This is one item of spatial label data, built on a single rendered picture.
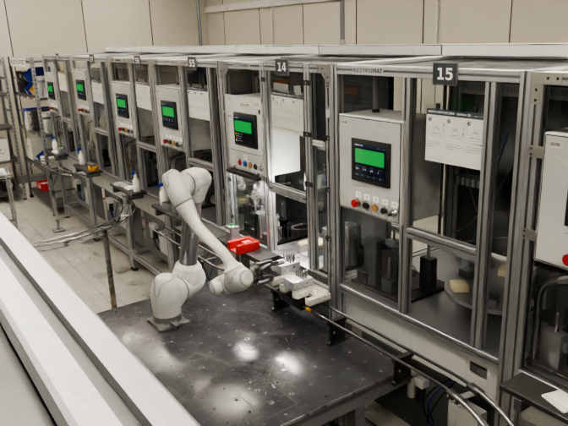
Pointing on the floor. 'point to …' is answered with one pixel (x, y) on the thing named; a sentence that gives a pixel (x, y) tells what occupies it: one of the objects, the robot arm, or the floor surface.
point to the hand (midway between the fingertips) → (278, 267)
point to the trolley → (9, 194)
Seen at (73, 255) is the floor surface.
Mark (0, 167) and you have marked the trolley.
